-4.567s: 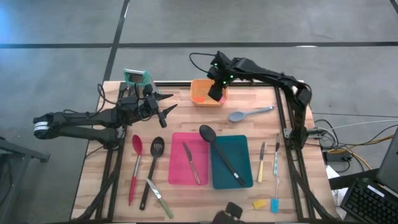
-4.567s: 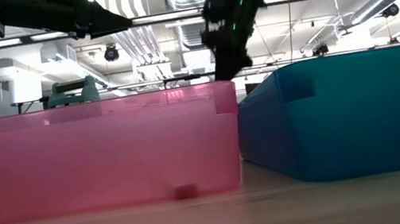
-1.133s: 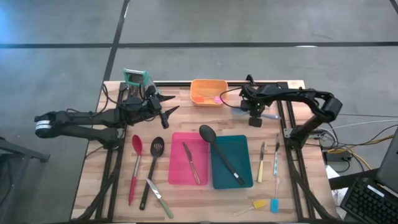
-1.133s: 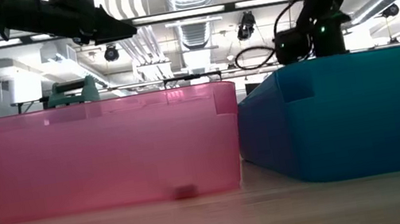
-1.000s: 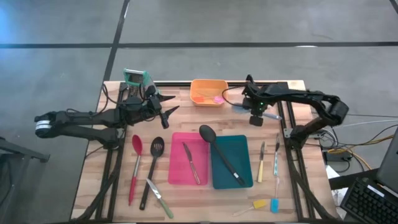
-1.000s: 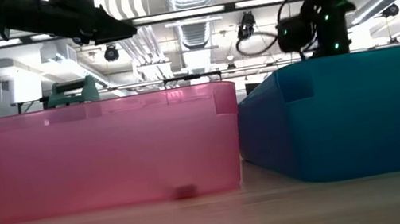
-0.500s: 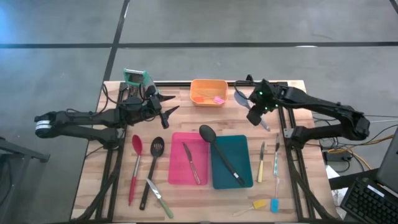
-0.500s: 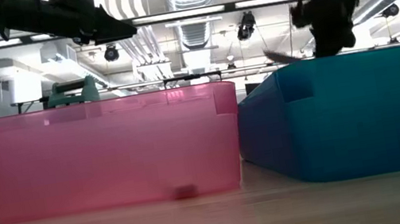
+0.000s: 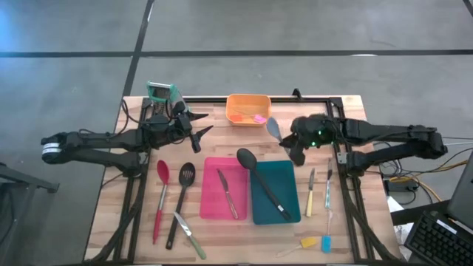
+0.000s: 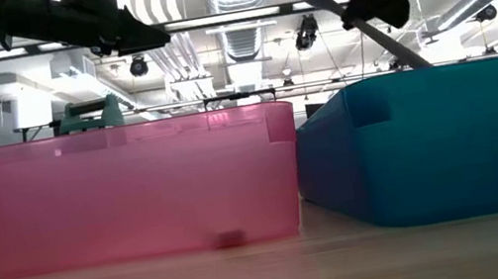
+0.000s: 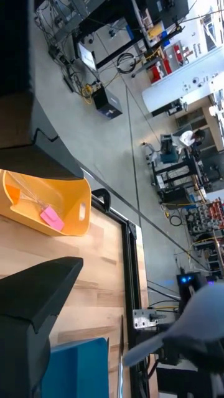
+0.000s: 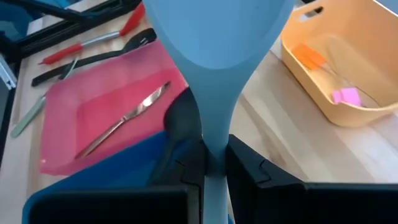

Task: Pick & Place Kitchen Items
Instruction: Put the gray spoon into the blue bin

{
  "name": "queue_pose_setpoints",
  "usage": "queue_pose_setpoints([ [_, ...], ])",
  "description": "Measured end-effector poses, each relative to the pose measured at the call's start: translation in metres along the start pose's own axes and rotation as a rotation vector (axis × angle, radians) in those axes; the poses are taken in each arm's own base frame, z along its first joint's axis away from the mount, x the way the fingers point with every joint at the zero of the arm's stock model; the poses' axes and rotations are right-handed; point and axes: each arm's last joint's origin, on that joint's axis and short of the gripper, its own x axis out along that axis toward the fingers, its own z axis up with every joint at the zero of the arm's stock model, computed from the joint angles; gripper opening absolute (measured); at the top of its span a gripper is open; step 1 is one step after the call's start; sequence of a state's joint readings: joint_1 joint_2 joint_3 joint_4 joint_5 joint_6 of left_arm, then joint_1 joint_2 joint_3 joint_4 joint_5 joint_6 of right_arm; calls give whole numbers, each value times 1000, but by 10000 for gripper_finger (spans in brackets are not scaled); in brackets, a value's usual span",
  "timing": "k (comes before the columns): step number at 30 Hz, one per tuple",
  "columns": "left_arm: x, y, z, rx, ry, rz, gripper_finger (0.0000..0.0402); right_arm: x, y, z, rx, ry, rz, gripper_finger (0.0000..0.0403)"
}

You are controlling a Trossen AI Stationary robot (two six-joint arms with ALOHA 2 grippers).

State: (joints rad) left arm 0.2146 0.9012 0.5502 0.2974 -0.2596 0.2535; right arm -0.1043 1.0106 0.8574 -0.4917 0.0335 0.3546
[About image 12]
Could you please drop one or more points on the teal plastic tray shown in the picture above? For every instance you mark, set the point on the teal plastic tray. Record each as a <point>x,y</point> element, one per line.
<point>124,168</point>

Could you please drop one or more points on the pink translucent plastic tray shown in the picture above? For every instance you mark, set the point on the pink translucent plastic tray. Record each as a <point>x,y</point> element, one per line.
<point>93,102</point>

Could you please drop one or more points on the black slotted spoon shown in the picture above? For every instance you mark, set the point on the black slotted spoon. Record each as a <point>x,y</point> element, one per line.
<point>93,59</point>

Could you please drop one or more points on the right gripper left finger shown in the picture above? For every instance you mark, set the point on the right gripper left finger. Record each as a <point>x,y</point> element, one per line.
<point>196,168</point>

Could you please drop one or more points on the all-steel table knife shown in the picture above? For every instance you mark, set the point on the all-steel table knife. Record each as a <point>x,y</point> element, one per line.
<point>124,119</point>

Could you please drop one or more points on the red silicone spoon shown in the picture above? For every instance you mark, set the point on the red silicone spoon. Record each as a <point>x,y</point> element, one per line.
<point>62,53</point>

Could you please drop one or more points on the grey-blue silicone spoon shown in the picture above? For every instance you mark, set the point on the grey-blue silicone spoon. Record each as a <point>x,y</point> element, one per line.
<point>217,62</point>

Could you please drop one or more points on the orange plastic bin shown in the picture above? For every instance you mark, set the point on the orange plastic bin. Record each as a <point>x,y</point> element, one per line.
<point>357,37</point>

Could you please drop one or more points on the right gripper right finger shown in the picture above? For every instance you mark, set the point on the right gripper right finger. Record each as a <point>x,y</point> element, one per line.
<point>255,193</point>

